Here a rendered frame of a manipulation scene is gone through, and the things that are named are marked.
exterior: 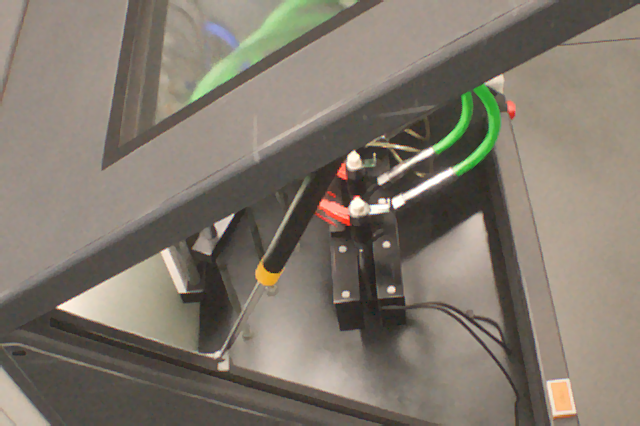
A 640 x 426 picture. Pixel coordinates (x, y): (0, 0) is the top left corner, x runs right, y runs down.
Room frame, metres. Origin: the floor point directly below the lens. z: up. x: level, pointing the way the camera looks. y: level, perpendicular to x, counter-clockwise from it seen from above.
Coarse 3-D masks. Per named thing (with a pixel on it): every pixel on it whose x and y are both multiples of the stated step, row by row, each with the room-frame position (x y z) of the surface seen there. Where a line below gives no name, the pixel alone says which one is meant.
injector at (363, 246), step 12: (360, 216) 0.72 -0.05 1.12; (360, 228) 0.72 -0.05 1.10; (372, 228) 0.73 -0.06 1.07; (384, 228) 0.73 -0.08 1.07; (360, 240) 0.72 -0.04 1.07; (372, 240) 0.72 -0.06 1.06; (360, 252) 0.72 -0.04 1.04; (360, 264) 0.73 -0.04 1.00; (372, 276) 0.72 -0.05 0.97; (372, 288) 0.72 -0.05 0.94
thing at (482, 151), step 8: (480, 88) 0.71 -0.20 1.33; (480, 96) 0.71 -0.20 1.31; (488, 96) 0.71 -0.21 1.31; (488, 104) 0.70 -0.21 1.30; (496, 104) 0.71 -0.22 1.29; (488, 112) 0.71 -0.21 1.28; (496, 112) 0.70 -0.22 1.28; (496, 120) 0.70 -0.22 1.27; (496, 128) 0.70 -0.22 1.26; (488, 136) 0.71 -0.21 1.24; (496, 136) 0.70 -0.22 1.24; (488, 144) 0.70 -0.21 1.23; (480, 152) 0.71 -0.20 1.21; (488, 152) 0.70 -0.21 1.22; (464, 160) 0.72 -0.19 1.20; (472, 160) 0.71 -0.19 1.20; (480, 160) 0.71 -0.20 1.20; (456, 168) 0.71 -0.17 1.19; (464, 168) 0.71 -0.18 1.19
